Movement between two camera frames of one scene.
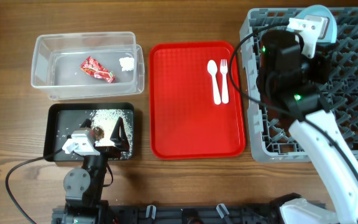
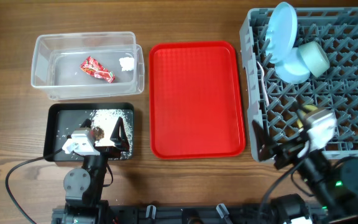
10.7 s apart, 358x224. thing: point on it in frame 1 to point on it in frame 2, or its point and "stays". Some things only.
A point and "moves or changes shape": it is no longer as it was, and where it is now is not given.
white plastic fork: [224, 68] moves or changes shape
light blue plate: [321, 10] to [281, 32]
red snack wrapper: [92, 67] stays
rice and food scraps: [103, 123] stays
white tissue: [127, 63] stays
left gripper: [120, 143] stays
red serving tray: [185, 124] stays
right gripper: [321, 59] to [268, 148]
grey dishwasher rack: [351, 89] stays
